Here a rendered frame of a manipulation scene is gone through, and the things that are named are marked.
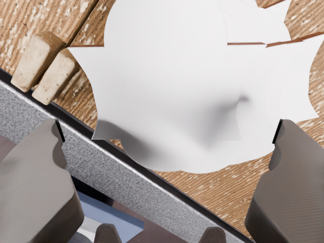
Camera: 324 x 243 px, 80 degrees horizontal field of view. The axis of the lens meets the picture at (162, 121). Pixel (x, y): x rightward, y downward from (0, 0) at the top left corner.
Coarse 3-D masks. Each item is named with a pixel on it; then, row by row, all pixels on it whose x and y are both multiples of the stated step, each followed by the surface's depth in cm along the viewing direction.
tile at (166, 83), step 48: (144, 0) 11; (192, 0) 11; (96, 48) 13; (144, 48) 13; (192, 48) 12; (240, 48) 12; (96, 96) 15; (144, 96) 14; (192, 96) 14; (144, 144) 17; (192, 144) 16
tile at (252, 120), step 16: (224, 16) 12; (240, 32) 13; (272, 48) 13; (256, 64) 14; (272, 64) 14; (256, 80) 14; (240, 96) 15; (256, 96) 15; (240, 112) 16; (256, 112) 16; (240, 128) 17; (256, 128) 17; (272, 128) 17; (224, 144) 18; (240, 144) 18; (208, 160) 19; (224, 160) 19
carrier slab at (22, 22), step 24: (0, 0) 17; (24, 0) 17; (48, 0) 17; (72, 0) 17; (96, 0) 17; (0, 24) 18; (24, 24) 18; (48, 24) 18; (72, 24) 18; (0, 48) 19; (24, 48) 19
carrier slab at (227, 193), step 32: (256, 0) 16; (320, 0) 16; (96, 32) 18; (320, 64) 19; (64, 96) 22; (320, 96) 20; (320, 128) 22; (256, 160) 25; (192, 192) 29; (224, 192) 29
